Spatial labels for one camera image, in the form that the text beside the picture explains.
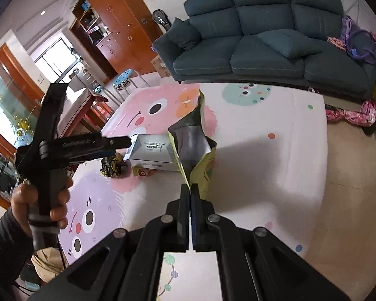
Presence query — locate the person's left hand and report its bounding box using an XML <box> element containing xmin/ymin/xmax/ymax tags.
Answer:
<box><xmin>11</xmin><ymin>177</ymin><xmax>73</xmax><ymax>237</ymax></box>

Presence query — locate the wooden side table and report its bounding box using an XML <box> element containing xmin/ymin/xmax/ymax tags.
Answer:
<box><xmin>59</xmin><ymin>87</ymin><xmax>114</xmax><ymax>136</ymax></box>

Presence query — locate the cardboard box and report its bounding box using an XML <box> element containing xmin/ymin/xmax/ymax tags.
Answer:
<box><xmin>150</xmin><ymin>55</ymin><xmax>173</xmax><ymax>80</ymax></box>

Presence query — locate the wooden cabinet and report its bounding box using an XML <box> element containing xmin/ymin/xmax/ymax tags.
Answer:
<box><xmin>70</xmin><ymin>0</ymin><xmax>164</xmax><ymax>83</ymax></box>

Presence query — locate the purple backpack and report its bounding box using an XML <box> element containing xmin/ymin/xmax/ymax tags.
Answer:
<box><xmin>339</xmin><ymin>16</ymin><xmax>376</xmax><ymax>67</ymax></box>

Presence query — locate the dark teal cushion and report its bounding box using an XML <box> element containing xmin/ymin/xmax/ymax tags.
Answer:
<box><xmin>167</xmin><ymin>17</ymin><xmax>202</xmax><ymax>51</ymax></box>
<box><xmin>258</xmin><ymin>29</ymin><xmax>324</xmax><ymax>59</ymax></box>

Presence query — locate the black standing fan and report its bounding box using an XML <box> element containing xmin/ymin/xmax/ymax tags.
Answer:
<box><xmin>152</xmin><ymin>8</ymin><xmax>170</xmax><ymax>32</ymax></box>

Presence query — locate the dark crumpled candy wrapper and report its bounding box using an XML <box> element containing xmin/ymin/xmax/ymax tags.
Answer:
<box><xmin>100</xmin><ymin>154</ymin><xmax>130</xmax><ymax>179</ymax></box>

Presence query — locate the person's left forearm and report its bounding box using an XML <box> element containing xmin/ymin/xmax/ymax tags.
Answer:
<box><xmin>0</xmin><ymin>207</ymin><xmax>36</xmax><ymax>301</ymax></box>

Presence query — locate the white carton box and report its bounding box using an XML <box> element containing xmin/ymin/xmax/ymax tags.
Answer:
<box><xmin>124</xmin><ymin>133</ymin><xmax>181</xmax><ymax>172</ymax></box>

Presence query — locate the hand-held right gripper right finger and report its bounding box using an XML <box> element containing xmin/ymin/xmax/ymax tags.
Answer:
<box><xmin>191</xmin><ymin>194</ymin><xmax>351</xmax><ymax>301</ymax></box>

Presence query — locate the cartoon printed table cover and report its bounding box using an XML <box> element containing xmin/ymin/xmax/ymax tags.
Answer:
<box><xmin>58</xmin><ymin>82</ymin><xmax>328</xmax><ymax>301</ymax></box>

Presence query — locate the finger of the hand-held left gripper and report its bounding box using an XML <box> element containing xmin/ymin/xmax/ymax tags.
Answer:
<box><xmin>107</xmin><ymin>136</ymin><xmax>136</xmax><ymax>152</ymax></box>
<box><xmin>69</xmin><ymin>150</ymin><xmax>117</xmax><ymax>164</ymax></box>

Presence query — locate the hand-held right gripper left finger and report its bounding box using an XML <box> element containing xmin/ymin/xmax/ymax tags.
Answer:
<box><xmin>28</xmin><ymin>184</ymin><xmax>191</xmax><ymax>301</ymax></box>

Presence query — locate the dark teal sofa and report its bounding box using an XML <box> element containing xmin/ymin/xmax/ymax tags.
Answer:
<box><xmin>152</xmin><ymin>0</ymin><xmax>376</xmax><ymax>100</ymax></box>

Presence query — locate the blue round stool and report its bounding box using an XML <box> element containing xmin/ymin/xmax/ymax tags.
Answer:
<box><xmin>112</xmin><ymin>69</ymin><xmax>151</xmax><ymax>101</ymax></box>

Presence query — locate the yellow-green snack bag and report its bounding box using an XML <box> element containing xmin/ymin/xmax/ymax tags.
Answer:
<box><xmin>168</xmin><ymin>89</ymin><xmax>218</xmax><ymax>200</ymax></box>

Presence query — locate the pink patterned bag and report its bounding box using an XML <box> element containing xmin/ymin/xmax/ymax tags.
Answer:
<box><xmin>325</xmin><ymin>100</ymin><xmax>376</xmax><ymax>128</ymax></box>

